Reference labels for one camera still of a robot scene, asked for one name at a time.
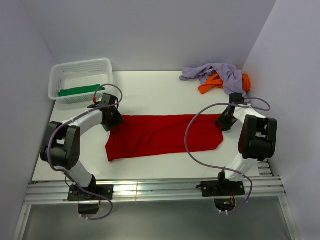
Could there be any red t-shirt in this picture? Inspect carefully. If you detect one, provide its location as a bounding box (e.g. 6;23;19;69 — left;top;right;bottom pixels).
105;114;224;162

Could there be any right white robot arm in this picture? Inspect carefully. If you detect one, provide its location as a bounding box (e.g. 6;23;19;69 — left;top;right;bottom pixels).
198;105;278;197

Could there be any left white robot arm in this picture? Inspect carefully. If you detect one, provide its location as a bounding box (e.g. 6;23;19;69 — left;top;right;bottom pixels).
40;108;124;202

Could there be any rolled green t-shirt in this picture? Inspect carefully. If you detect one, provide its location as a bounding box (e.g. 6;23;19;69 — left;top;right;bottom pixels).
58;84;105;97

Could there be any lavender t-shirt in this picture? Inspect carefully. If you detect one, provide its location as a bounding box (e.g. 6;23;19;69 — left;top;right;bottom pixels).
179;63;248;99

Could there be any orange t-shirt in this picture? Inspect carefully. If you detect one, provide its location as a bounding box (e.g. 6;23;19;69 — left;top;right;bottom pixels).
198;73;251;95

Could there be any white plastic basket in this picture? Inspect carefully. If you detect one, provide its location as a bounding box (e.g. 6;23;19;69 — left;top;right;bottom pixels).
48;58;114;104

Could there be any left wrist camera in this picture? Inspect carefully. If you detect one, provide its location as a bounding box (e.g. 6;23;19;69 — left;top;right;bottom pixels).
99;93;119;109

